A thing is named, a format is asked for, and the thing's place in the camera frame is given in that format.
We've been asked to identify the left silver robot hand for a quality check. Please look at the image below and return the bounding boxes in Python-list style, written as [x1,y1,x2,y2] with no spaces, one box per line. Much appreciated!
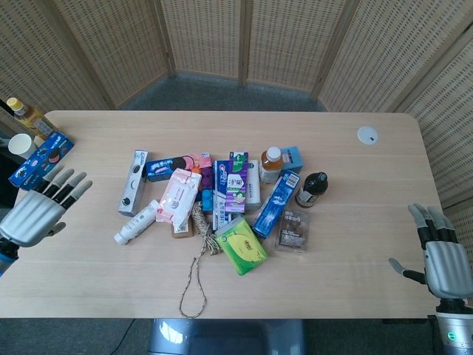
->
[0,168,94,248]

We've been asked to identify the white table cable grommet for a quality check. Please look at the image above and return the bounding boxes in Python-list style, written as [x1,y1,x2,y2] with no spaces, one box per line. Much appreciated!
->
[356,126,381,146]

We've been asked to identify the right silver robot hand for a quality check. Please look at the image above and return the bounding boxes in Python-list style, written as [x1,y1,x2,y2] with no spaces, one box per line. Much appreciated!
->
[388,203,473,301]

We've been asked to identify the bamboo folding screen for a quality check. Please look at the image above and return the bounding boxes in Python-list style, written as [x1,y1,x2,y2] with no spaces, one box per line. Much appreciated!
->
[0,0,473,256]

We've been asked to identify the brown soap box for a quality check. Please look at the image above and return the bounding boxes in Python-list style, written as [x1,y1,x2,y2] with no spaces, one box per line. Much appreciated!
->
[170,217,195,240]

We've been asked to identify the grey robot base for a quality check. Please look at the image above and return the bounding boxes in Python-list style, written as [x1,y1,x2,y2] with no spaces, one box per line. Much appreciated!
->
[147,318,307,355]

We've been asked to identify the teal blue small box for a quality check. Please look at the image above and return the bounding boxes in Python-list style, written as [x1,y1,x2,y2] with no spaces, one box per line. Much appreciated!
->
[201,189,216,213]

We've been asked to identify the white cap tea bottle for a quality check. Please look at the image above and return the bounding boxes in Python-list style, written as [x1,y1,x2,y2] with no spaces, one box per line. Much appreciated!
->
[258,146,285,185]

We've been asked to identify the purple green toothpaste box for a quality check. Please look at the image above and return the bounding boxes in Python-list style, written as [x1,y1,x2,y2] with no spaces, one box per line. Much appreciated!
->
[225,150,250,214]

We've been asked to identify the pink wet wipes pack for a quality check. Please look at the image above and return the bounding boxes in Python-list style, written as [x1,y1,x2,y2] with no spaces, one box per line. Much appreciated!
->
[155,167,203,231]

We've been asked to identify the white Oreo box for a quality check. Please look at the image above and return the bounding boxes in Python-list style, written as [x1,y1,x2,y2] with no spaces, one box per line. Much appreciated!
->
[117,149,149,217]

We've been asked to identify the green tissue pack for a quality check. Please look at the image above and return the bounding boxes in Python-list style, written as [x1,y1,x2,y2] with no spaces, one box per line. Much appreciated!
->
[214,217,268,276]

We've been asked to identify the purple packet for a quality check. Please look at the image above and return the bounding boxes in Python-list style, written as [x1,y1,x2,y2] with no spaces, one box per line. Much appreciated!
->
[200,166,215,192]

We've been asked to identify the twine rope bundle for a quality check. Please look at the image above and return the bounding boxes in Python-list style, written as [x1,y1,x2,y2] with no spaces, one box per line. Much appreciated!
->
[179,204,223,319]

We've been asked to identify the yellow cap juice bottle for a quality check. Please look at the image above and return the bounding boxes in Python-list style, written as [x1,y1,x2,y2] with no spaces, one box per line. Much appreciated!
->
[6,97,58,141]

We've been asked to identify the blue Oreo box pink cookie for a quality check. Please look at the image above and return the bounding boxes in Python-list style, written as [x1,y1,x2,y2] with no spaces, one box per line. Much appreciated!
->
[145,156,194,183]

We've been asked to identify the white rectangular box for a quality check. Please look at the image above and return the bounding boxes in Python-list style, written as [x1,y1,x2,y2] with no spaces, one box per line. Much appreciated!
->
[245,159,263,211]

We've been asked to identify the small white bottle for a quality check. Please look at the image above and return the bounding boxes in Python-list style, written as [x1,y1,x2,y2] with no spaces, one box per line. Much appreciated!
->
[113,199,160,246]

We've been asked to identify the dark blue toothpaste box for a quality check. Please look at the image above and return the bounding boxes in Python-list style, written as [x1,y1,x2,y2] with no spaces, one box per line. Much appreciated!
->
[252,169,302,240]

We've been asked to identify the clear box brown snacks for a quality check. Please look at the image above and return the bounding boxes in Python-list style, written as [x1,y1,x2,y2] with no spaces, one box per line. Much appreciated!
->
[274,208,311,254]

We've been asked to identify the white blue toothpaste box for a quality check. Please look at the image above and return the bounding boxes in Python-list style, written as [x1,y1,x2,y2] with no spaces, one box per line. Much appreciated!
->
[212,159,234,231]

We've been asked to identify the large blue Oreo box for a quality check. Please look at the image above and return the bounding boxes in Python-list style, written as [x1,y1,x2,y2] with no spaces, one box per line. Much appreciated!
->
[7,131,75,192]

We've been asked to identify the dark brown glass bottle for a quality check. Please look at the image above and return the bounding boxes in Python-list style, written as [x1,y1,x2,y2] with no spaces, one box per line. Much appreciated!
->
[295,172,329,209]

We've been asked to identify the light blue small box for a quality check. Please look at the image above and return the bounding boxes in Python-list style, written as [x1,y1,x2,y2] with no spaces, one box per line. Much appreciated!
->
[279,146,304,172]

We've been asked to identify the white paper cup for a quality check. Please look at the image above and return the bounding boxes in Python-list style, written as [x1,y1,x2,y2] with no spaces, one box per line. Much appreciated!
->
[7,133,36,161]

